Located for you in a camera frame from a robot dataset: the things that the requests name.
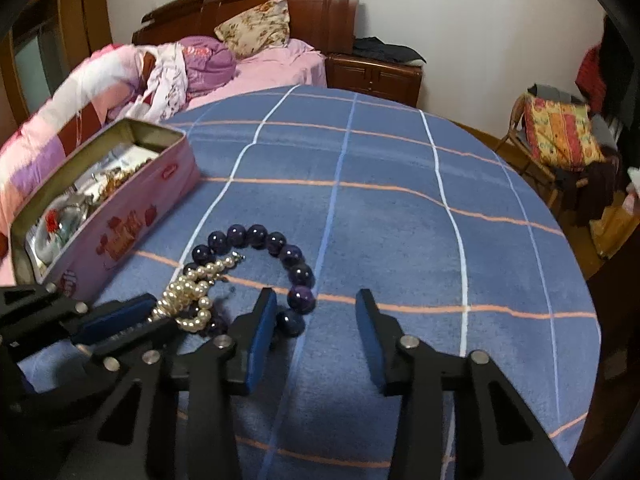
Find pink tin box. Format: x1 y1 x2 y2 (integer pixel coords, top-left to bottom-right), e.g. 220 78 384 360
1 118 200 300

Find dark purple bead bracelet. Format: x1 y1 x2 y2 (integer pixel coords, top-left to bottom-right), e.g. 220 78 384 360
182 223 317 340

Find wooden wardrobe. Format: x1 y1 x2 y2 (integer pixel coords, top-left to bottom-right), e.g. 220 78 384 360
1 0 112 141

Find rattan chair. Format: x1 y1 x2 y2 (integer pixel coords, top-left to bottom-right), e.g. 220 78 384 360
496 84 620 224

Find dark clothes on nightstand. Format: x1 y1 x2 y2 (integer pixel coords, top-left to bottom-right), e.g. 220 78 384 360
352 37 426 66

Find purple garment on bed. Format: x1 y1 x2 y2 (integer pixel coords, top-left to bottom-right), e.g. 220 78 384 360
179 36 236 99

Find wooden nightstand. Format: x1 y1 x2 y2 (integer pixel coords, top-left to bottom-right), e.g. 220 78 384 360
326 54 423 107

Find white pearl bracelet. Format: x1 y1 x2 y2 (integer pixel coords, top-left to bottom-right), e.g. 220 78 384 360
150 251 246 335

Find pale jade bangle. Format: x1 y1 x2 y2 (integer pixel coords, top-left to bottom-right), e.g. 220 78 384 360
34 194 85 266

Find blue plaid tablecloth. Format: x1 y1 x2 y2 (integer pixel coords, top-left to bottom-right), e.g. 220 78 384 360
19 84 601 480

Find floral pillow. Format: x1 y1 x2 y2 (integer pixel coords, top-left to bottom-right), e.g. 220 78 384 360
215 0 290 60

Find wooden bed headboard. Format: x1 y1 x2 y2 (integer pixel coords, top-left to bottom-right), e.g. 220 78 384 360
131 0 359 54

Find silver metal watch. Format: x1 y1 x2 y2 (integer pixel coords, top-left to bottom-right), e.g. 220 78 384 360
58 186 107 221

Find pink patchwork quilt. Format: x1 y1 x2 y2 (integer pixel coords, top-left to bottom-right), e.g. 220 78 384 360
0 41 189 241

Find hanging dark clothes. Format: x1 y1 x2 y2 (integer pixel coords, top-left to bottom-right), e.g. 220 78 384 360
575 14 634 118

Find colourful patterned cushion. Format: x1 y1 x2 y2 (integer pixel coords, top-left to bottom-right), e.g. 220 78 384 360
524 92 604 170

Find pink bed sheet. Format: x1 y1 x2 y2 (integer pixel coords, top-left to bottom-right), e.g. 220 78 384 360
186 38 326 110

